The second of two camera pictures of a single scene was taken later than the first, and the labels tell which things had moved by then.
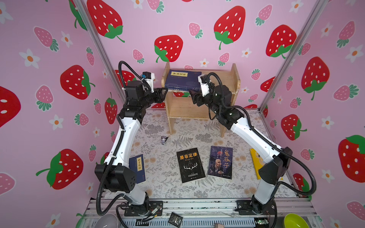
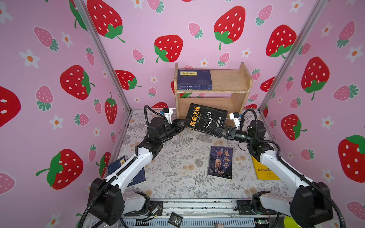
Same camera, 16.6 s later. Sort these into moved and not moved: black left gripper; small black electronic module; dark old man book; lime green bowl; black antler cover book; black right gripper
Moved: black antler cover book; black right gripper; black left gripper
Not moved: dark old man book; lime green bowl; small black electronic module
